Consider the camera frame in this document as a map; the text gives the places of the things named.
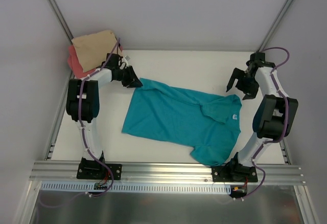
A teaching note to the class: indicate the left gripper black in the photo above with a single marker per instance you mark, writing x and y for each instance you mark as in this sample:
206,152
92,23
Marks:
128,76

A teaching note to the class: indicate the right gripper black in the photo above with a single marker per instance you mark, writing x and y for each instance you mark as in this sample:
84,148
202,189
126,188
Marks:
246,82

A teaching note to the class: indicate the teal t shirt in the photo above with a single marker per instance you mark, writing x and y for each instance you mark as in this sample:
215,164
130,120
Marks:
208,123

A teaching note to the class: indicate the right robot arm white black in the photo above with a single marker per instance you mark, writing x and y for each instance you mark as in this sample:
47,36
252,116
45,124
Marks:
272,121

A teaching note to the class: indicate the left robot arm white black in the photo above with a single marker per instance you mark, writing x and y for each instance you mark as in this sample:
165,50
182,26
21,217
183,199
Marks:
83,106

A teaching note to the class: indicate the beige folded t shirt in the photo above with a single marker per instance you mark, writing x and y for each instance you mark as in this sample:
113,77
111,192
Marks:
102,42

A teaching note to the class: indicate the pink folded t shirt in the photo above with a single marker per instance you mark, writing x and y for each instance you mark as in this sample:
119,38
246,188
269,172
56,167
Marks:
76,65

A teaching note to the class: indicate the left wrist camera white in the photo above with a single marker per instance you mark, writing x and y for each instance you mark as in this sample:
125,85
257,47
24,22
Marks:
125,61

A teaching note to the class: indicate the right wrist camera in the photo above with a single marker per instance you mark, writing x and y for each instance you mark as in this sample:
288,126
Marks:
257,60

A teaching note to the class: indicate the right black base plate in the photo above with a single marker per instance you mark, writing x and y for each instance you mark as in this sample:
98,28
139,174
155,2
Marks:
238,174

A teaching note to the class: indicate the right aluminium frame post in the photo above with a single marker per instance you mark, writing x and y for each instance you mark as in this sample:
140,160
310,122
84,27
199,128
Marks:
276,23

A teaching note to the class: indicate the aluminium frame post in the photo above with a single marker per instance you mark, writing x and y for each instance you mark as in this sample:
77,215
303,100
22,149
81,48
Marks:
55,8
276,23

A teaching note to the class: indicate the white slotted cable duct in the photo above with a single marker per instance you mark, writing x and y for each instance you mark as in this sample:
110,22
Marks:
138,188

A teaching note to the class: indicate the aluminium mounting rail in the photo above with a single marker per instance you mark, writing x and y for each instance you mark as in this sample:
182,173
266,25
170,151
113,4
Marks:
170,173

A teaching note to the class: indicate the left aluminium frame post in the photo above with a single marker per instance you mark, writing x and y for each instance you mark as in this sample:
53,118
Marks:
55,8

